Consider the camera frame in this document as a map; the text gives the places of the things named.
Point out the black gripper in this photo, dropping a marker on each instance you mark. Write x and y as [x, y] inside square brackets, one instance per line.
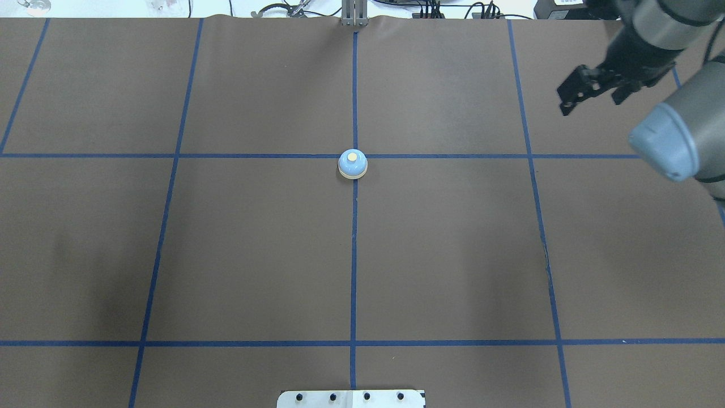
[630, 52]

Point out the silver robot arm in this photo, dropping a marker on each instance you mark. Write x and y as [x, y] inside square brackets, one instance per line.
[682, 137]

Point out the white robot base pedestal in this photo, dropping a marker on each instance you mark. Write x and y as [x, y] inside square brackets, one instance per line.
[353, 398]

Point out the aluminium frame post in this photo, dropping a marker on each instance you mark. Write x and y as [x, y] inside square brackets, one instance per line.
[354, 13]

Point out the clear tape dispenser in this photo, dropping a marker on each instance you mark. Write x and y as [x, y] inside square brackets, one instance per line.
[36, 7]

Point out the blue desk bell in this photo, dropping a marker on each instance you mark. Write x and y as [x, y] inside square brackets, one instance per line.
[353, 164]

